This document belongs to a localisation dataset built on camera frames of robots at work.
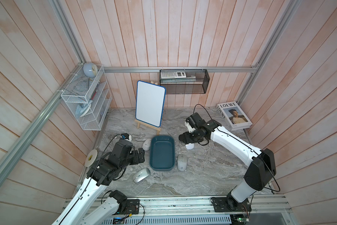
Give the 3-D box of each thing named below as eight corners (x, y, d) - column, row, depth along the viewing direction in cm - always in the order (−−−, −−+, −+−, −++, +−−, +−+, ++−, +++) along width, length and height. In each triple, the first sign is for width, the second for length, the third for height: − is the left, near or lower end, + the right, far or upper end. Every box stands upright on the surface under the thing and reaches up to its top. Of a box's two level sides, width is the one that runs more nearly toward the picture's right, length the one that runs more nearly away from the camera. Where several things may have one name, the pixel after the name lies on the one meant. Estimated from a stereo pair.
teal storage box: (148, 170, 88) (148, 168, 84) (151, 139, 103) (150, 135, 99) (175, 170, 88) (175, 168, 84) (173, 139, 103) (174, 135, 99)
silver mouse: (135, 184, 83) (134, 183, 81) (131, 178, 85) (131, 177, 84) (151, 173, 87) (151, 172, 85) (147, 167, 90) (147, 166, 88)
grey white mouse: (177, 171, 88) (177, 169, 85) (176, 156, 94) (176, 153, 91) (187, 171, 88) (188, 169, 85) (186, 156, 94) (187, 153, 91)
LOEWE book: (230, 131, 108) (232, 127, 104) (216, 107, 125) (218, 103, 121) (249, 128, 110) (252, 124, 106) (233, 105, 127) (235, 101, 123)
